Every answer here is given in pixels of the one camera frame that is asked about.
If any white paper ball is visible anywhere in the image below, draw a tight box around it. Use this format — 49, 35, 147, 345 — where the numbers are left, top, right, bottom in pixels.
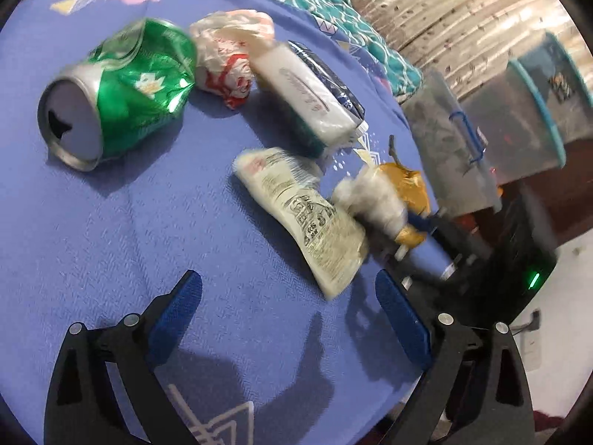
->
331, 166, 408, 240

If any cream printed snack wrapper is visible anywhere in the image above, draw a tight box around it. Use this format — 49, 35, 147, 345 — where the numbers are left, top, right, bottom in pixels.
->
233, 148, 368, 299

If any clear bin teal lid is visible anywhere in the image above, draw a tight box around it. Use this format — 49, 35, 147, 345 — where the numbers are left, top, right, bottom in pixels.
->
461, 32, 592, 185

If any white tissue pack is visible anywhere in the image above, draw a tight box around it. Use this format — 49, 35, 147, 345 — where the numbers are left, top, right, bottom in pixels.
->
249, 40, 359, 159

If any beige patterned curtain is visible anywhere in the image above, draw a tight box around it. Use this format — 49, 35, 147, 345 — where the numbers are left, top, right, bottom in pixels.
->
352, 0, 585, 98

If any blue bed sheet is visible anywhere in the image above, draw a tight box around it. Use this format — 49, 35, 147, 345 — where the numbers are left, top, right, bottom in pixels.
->
1, 0, 420, 444

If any teal patterned quilt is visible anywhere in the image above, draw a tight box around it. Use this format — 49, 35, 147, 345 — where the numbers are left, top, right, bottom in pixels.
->
277, 0, 423, 102

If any crushed green soda can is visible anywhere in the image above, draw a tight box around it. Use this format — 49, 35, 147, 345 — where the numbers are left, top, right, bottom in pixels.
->
37, 18, 197, 172

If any red white plastic bag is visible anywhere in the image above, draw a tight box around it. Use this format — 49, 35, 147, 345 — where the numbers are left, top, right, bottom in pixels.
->
189, 9, 275, 109

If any clear bin blue handle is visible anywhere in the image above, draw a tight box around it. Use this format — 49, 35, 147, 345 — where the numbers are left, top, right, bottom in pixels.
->
400, 68, 504, 219

